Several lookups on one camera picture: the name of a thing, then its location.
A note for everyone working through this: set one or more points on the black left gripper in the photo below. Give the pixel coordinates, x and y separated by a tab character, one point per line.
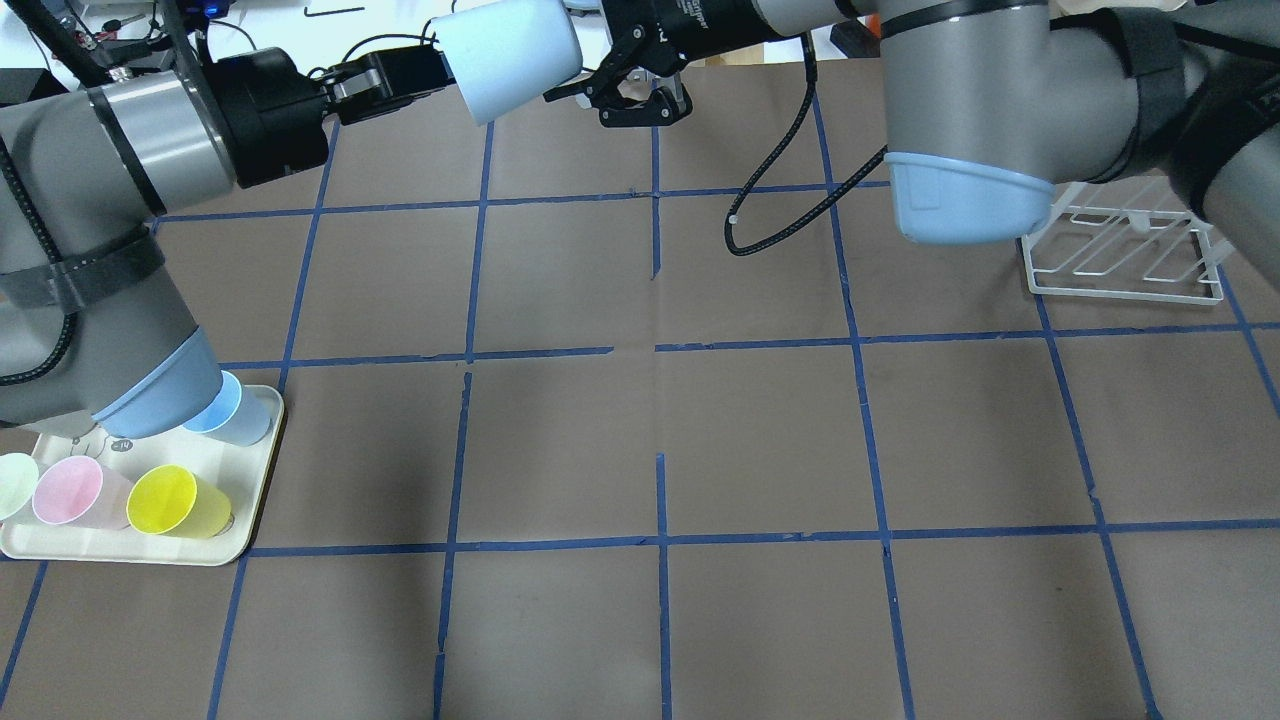
268	112

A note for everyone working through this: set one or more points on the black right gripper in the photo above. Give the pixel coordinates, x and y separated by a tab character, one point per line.
700	22

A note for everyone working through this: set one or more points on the light blue plastic cup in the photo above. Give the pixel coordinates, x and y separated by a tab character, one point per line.
505	54

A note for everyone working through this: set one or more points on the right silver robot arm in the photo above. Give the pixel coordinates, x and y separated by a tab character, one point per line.
990	105

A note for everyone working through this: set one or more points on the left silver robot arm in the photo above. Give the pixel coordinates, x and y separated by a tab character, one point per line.
95	332

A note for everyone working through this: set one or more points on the yellow plastic cup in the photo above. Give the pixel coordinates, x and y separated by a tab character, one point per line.
172	501

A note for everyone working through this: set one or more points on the pink plastic cup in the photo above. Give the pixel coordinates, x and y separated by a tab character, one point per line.
80	492

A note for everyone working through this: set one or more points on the pale green plastic cup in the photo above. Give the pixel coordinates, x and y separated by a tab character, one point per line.
19	478

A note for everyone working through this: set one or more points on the black power adapter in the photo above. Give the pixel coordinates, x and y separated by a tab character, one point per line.
855	40

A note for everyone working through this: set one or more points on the cream plastic tray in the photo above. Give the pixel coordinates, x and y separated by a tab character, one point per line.
241	472

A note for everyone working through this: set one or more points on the white wire cup rack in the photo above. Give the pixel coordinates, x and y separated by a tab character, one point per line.
1131	239

